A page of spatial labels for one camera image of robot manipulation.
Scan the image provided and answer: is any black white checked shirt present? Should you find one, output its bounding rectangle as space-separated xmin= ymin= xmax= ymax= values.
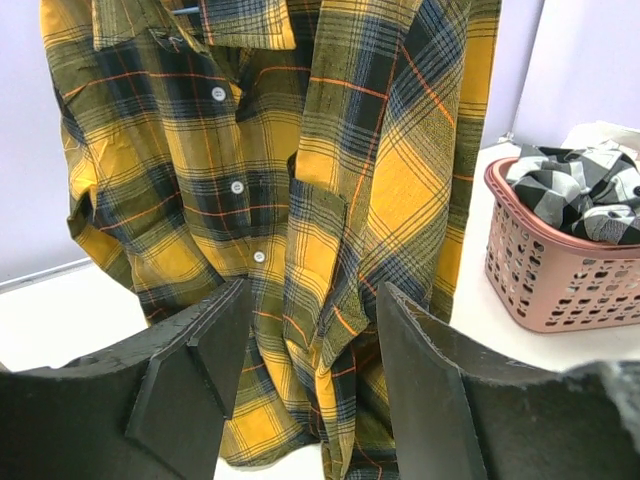
xmin=506 ymin=141 xmax=639 ymax=246

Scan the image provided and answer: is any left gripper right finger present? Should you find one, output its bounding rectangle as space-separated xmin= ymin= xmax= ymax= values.
xmin=377 ymin=283 xmax=639 ymax=480

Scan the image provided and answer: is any pink plastic laundry basket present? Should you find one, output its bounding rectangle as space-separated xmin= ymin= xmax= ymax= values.
xmin=484 ymin=158 xmax=639 ymax=333

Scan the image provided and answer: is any yellow plaid shirt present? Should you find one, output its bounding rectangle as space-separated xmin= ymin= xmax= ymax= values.
xmin=39 ymin=0 xmax=501 ymax=479

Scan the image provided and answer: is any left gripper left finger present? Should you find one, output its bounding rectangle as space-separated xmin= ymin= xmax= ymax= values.
xmin=1 ymin=280 xmax=252 ymax=479

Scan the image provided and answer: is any blue hanger of yellow shirt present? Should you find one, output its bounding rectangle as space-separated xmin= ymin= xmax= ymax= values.
xmin=172 ymin=6 xmax=200 ymax=16

